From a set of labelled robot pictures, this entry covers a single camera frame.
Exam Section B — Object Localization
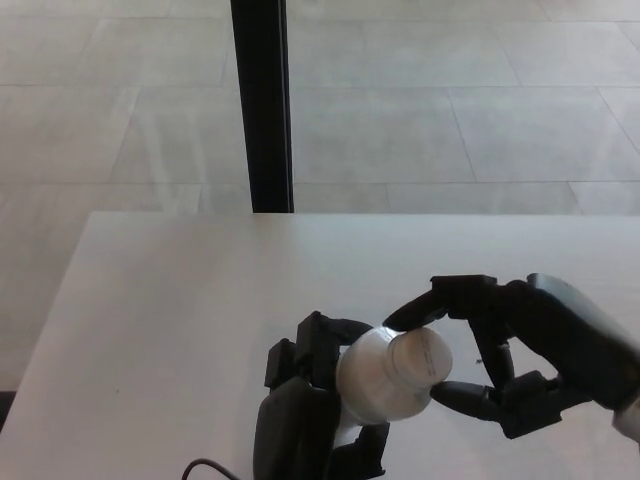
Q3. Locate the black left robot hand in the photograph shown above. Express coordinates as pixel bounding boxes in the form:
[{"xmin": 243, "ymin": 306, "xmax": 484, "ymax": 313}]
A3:
[{"xmin": 252, "ymin": 310, "xmax": 392, "ymax": 480}]

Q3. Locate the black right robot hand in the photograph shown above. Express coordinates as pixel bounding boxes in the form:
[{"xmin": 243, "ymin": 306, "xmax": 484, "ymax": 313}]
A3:
[{"xmin": 381, "ymin": 272, "xmax": 640, "ymax": 441}]

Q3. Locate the white plastic bottle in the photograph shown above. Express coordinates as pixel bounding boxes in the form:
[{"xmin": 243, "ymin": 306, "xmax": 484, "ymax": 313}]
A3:
[{"xmin": 333, "ymin": 325, "xmax": 432, "ymax": 447}]

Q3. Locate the white screw cap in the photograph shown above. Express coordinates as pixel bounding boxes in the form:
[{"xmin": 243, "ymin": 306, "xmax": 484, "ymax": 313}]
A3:
[{"xmin": 388, "ymin": 327, "xmax": 454, "ymax": 392}]

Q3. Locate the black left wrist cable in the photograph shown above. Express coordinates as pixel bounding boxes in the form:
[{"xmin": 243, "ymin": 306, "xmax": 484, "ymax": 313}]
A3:
[{"xmin": 181, "ymin": 457, "xmax": 255, "ymax": 480}]

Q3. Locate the black vertical window post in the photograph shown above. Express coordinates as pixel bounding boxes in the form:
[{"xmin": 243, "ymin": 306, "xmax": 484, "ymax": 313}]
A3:
[{"xmin": 229, "ymin": 0, "xmax": 295, "ymax": 214}]

